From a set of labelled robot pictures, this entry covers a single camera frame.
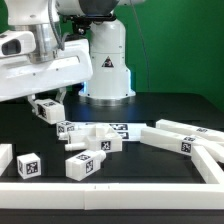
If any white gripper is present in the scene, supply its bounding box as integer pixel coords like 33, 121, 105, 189
0, 39, 93, 114

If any white chair seat piece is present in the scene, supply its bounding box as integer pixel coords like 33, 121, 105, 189
65, 123, 122, 153

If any small white tagged cube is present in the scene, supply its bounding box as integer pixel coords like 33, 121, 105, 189
56, 121, 77, 135

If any white tagged cube front left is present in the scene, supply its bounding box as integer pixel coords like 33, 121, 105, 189
17, 153, 41, 179

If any white sheet with tags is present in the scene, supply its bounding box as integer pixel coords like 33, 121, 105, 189
71, 123, 146, 143

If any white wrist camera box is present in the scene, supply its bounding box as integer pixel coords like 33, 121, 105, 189
0, 30, 36, 58

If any white U-shaped boundary frame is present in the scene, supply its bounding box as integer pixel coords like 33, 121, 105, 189
0, 143, 224, 211

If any long white chair back post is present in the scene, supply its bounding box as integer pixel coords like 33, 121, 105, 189
140, 127, 224, 163

